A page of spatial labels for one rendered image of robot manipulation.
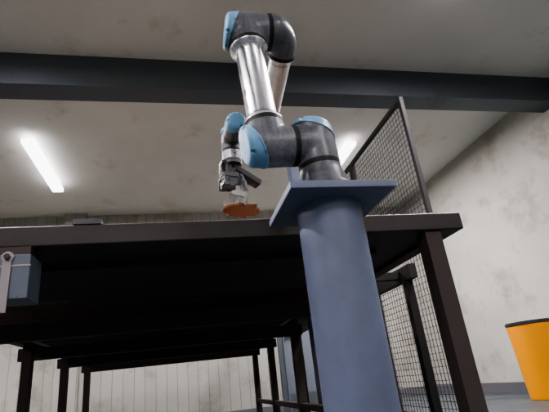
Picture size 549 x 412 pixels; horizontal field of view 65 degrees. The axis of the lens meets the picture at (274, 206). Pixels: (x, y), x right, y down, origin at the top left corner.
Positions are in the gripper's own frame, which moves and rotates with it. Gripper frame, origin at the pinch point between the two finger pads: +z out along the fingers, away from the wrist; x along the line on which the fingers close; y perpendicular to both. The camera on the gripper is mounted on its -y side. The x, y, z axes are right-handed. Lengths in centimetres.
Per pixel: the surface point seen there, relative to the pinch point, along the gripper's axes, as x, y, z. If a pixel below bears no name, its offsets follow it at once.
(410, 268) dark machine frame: -58, -135, 6
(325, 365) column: 52, 6, 59
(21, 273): 11, 69, 28
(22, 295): 11, 68, 34
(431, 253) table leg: 39, -50, 28
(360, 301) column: 60, -1, 47
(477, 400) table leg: 39, -53, 73
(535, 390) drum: -153, -350, 96
